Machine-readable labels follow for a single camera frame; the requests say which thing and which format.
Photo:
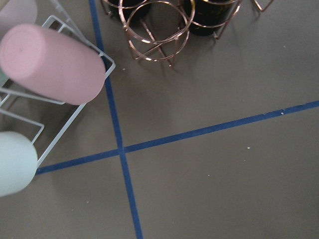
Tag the pink plastic cup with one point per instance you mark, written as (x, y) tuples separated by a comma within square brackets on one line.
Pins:
[(51, 64)]

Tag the copper wire bottle rack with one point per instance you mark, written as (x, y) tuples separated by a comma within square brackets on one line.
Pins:
[(155, 30)]

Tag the mint green plastic cup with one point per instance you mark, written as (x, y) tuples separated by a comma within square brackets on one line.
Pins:
[(18, 162)]

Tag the pale pink cup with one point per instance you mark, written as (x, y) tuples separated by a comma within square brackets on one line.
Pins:
[(15, 12)]

